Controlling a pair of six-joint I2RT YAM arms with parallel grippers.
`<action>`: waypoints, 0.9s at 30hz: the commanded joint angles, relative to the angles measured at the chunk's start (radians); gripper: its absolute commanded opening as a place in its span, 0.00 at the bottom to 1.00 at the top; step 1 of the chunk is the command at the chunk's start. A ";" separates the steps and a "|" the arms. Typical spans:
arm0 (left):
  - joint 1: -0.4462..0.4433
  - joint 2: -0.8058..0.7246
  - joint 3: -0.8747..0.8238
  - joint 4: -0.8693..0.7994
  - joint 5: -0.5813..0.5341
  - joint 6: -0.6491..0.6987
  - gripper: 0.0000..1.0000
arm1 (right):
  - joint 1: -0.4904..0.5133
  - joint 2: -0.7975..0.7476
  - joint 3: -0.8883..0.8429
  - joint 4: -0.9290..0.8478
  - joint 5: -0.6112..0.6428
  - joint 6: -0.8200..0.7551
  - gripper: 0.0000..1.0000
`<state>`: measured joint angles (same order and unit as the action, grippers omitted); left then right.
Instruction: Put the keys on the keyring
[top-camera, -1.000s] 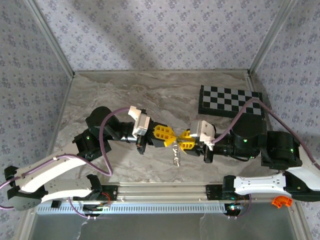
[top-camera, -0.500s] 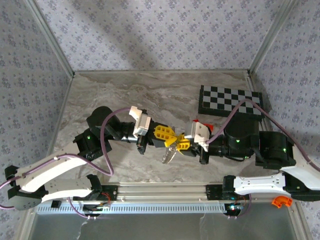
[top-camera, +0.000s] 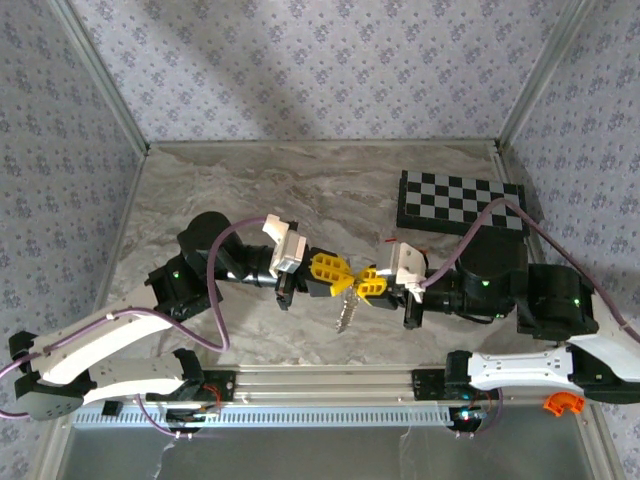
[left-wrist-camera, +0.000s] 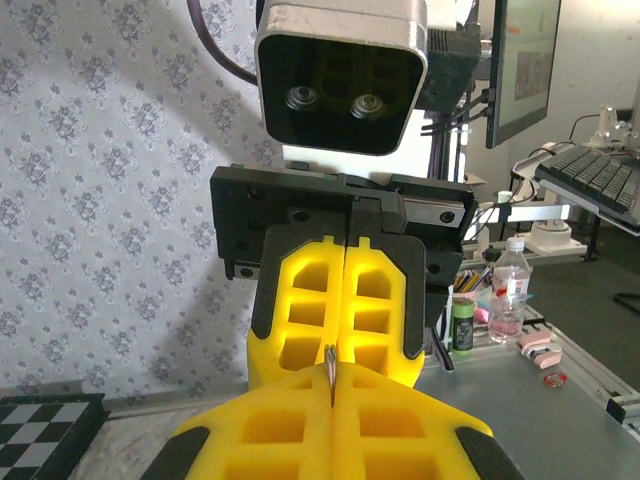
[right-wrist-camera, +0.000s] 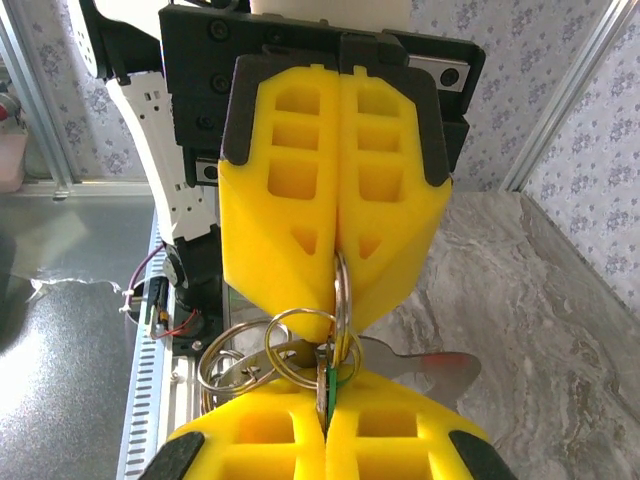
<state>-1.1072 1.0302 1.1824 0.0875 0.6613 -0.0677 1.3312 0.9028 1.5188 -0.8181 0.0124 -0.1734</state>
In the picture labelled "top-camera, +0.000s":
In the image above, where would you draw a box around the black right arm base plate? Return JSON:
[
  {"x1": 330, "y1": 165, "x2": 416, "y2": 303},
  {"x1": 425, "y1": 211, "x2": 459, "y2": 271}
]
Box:
[{"x1": 410, "y1": 369, "x2": 454, "y2": 402}]

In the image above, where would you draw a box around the orange plastic clip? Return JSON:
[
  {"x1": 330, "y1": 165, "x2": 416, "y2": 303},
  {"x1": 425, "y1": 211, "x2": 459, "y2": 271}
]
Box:
[{"x1": 543, "y1": 392, "x2": 586, "y2": 417}]

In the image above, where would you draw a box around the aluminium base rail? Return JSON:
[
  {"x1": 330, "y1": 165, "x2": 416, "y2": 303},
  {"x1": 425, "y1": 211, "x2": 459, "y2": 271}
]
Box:
[{"x1": 202, "y1": 367, "x2": 451, "y2": 404}]

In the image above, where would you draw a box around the white slotted cable duct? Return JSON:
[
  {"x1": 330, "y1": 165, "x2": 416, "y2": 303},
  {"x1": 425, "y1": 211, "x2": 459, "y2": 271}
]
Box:
[{"x1": 72, "y1": 404, "x2": 464, "y2": 429}]

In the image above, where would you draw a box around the purple cable loop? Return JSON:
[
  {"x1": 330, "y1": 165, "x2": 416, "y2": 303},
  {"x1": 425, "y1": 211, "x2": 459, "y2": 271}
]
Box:
[
  {"x1": 135, "y1": 394, "x2": 221, "y2": 442},
  {"x1": 452, "y1": 389, "x2": 507, "y2": 442}
]

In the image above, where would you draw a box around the small circuit board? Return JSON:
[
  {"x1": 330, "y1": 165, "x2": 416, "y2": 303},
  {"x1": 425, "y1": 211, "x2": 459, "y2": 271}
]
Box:
[{"x1": 448, "y1": 407, "x2": 489, "y2": 425}]

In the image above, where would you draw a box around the black and grey checkerboard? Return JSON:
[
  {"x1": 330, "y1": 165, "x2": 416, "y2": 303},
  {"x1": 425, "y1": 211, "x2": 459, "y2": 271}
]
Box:
[{"x1": 396, "y1": 169, "x2": 531, "y2": 244}]

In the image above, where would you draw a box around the red wire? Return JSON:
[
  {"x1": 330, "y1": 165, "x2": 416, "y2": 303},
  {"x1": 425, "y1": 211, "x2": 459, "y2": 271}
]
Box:
[
  {"x1": 201, "y1": 383, "x2": 225, "y2": 412},
  {"x1": 468, "y1": 389, "x2": 495, "y2": 417}
]

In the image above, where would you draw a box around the aluminium frame post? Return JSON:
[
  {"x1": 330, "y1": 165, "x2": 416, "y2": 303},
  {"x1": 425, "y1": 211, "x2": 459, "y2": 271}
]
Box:
[
  {"x1": 49, "y1": 0, "x2": 151, "y2": 156},
  {"x1": 496, "y1": 0, "x2": 597, "y2": 152}
]

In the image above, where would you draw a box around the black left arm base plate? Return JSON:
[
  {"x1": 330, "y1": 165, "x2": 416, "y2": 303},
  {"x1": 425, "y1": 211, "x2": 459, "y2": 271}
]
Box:
[{"x1": 192, "y1": 369, "x2": 237, "y2": 404}]

